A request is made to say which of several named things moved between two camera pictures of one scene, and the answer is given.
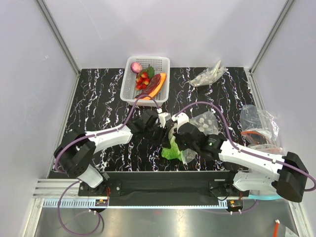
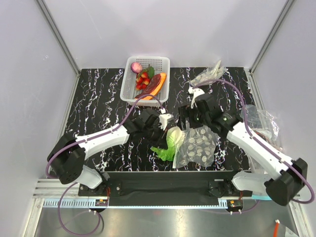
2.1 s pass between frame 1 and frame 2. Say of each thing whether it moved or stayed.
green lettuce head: moved
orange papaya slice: stayed
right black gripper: moved
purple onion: stayed
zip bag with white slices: moved
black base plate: stayed
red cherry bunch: stayed
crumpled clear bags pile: stayed
